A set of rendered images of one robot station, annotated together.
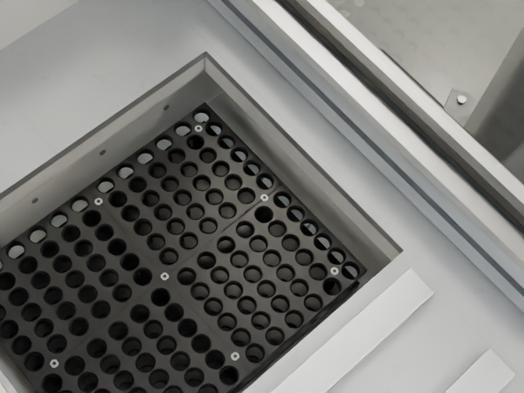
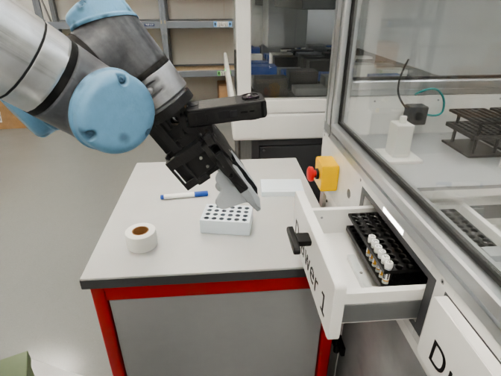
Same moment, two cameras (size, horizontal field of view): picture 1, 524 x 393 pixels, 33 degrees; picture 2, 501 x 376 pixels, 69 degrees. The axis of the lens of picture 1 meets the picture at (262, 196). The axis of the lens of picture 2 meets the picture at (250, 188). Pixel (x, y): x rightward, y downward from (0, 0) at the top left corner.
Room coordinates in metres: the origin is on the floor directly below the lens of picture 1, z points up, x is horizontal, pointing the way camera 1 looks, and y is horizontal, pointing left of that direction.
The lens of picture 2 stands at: (0.70, -0.08, 1.28)
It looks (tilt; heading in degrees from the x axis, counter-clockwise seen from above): 27 degrees down; 227
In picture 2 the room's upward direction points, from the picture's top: straight up
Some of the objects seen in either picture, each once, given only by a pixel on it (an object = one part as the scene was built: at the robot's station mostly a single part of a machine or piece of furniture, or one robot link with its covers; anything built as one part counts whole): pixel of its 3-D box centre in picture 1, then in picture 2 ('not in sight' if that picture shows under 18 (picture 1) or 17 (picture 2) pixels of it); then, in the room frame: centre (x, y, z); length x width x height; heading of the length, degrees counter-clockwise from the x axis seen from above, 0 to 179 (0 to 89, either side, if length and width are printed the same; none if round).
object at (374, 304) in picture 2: not in sight; (424, 251); (0.09, -0.26, 0.86); 0.40 x 0.26 x 0.06; 142
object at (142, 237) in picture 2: not in sight; (141, 237); (0.40, -0.78, 0.78); 0.07 x 0.07 x 0.04
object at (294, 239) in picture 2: not in sight; (300, 239); (0.28, -0.41, 0.91); 0.07 x 0.04 x 0.01; 52
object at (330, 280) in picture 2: not in sight; (313, 253); (0.25, -0.39, 0.87); 0.29 x 0.02 x 0.11; 52
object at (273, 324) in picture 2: not in sight; (222, 299); (0.14, -0.82, 0.38); 0.62 x 0.58 x 0.76; 52
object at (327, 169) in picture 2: not in sight; (325, 173); (-0.04, -0.59, 0.88); 0.07 x 0.05 x 0.07; 52
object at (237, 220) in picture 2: not in sight; (227, 218); (0.20, -0.71, 0.78); 0.12 x 0.08 x 0.04; 131
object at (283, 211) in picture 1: (273, 192); not in sight; (0.27, -0.01, 0.90); 0.18 x 0.02 x 0.01; 52
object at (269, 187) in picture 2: not in sight; (281, 187); (-0.05, -0.75, 0.77); 0.13 x 0.09 x 0.02; 138
